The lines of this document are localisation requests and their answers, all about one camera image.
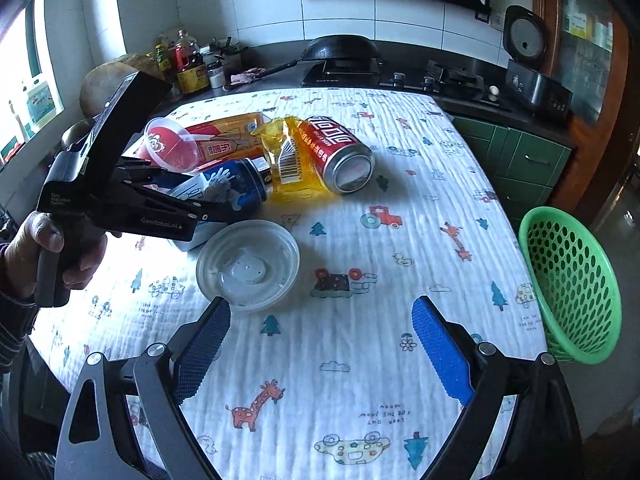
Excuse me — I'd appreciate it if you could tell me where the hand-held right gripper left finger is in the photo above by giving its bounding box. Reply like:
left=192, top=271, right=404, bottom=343
left=55, top=296, right=232, bottom=480

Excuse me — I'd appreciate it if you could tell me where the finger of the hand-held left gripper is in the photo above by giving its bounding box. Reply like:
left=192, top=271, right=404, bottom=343
left=145, top=185, right=267, bottom=224
left=117, top=157, right=172, bottom=187

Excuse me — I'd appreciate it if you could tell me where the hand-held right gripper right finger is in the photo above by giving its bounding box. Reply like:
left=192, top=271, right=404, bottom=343
left=411, top=296, right=586, bottom=480

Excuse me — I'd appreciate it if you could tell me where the blue drink can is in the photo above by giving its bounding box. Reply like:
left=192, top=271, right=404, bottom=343
left=166, top=157, right=273, bottom=218

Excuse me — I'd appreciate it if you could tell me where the red plastic cup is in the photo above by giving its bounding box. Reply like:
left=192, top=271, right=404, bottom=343
left=135, top=116, right=213, bottom=176

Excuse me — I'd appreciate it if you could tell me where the clear plastic lid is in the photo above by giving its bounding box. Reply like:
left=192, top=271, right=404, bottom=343
left=196, top=220, right=301, bottom=313

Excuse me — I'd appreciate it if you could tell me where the yellow plastic wrapper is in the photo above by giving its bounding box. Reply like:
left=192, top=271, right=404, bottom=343
left=250, top=116, right=331, bottom=206

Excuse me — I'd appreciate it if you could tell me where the orange drink bottle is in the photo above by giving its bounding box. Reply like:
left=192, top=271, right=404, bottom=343
left=182, top=112, right=273, bottom=166

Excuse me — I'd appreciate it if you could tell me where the red snack cup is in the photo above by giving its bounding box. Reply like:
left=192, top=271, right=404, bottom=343
left=295, top=116, right=376, bottom=196

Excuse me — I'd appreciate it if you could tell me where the green plastic basket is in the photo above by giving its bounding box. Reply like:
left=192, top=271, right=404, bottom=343
left=518, top=206, right=623, bottom=366

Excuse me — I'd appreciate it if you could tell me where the person's left forearm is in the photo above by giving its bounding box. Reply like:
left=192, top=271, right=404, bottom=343
left=0, top=245, right=40, bottom=378

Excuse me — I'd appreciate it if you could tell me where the person's left hand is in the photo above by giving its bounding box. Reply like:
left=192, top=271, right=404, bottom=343
left=7, top=210, right=109, bottom=302

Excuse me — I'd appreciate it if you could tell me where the round wooden cutting board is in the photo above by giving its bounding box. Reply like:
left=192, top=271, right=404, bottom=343
left=80, top=52, right=157, bottom=117

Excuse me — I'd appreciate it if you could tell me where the cooking oil bottle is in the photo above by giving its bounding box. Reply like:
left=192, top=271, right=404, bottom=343
left=170, top=29, right=208, bottom=95

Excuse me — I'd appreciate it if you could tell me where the window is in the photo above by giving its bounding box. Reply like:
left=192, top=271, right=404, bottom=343
left=0, top=0, right=67, bottom=171

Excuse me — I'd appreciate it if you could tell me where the pink cloth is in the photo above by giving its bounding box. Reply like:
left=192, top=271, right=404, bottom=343
left=229, top=67, right=267, bottom=87

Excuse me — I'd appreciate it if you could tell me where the black gas stove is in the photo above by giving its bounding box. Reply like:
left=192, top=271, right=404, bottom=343
left=302, top=57, right=516, bottom=111

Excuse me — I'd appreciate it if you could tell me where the black wok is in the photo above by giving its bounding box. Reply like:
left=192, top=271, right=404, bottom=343
left=260, top=34, right=385, bottom=75

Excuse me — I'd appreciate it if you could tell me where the green kitchen cabinet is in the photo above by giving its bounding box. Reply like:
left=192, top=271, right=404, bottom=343
left=440, top=110, right=574, bottom=222

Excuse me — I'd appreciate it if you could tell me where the black rice cooker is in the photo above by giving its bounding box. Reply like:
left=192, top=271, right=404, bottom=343
left=502, top=5, right=573, bottom=117

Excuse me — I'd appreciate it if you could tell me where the wooden framed glass door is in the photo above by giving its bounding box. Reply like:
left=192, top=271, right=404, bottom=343
left=530, top=0, right=632, bottom=223

